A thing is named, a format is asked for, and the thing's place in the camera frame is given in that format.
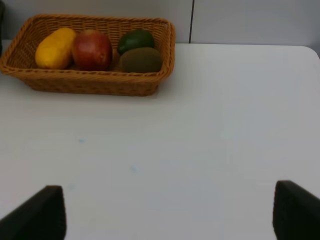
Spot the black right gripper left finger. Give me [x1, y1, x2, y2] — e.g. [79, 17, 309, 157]
[0, 185, 67, 240]

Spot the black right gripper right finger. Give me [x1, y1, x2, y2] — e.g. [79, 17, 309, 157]
[272, 180, 320, 240]

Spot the yellow mango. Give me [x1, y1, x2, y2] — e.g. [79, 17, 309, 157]
[35, 27, 77, 70]

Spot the red apple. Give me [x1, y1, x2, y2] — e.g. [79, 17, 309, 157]
[72, 29, 113, 71]

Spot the brown kiwi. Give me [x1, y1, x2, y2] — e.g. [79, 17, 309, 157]
[119, 47, 163, 74]

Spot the green avocado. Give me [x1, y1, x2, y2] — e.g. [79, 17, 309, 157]
[117, 29, 155, 55]

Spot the orange wicker basket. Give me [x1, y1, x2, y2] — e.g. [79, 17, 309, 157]
[0, 14, 176, 96]

